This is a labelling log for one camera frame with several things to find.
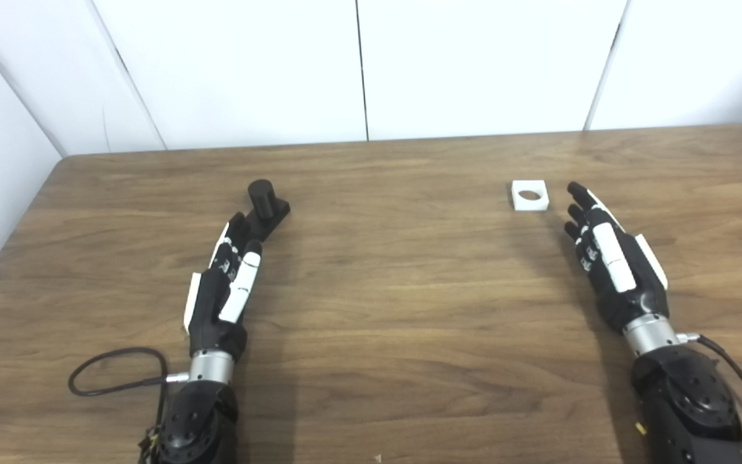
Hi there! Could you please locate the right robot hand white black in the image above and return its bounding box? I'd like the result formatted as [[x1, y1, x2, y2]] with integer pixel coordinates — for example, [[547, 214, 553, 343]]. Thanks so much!
[[563, 182, 670, 334]]

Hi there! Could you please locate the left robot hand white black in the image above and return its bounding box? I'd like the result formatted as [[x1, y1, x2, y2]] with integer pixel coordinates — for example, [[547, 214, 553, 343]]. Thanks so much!
[[182, 211, 263, 360]]

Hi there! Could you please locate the black peg with base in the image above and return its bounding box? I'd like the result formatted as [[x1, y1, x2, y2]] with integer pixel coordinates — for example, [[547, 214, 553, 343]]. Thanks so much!
[[245, 179, 292, 242]]

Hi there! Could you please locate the white square piece with hole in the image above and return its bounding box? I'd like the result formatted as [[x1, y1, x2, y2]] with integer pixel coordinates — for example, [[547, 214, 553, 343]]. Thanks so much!
[[511, 180, 550, 212]]

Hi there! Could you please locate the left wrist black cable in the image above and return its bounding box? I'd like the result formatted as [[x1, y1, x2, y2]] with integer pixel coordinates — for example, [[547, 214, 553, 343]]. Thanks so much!
[[68, 347, 189, 464]]

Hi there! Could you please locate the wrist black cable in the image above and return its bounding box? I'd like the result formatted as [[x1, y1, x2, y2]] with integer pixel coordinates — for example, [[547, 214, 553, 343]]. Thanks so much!
[[676, 332, 742, 464], [68, 347, 189, 464]]

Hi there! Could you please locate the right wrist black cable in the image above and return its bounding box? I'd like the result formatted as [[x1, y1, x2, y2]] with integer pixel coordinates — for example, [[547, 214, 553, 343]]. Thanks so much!
[[676, 332, 742, 464]]

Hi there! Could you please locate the left thin wire yellow tag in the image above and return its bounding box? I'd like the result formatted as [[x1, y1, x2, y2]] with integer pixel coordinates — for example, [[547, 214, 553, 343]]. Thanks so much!
[[138, 425, 166, 464]]

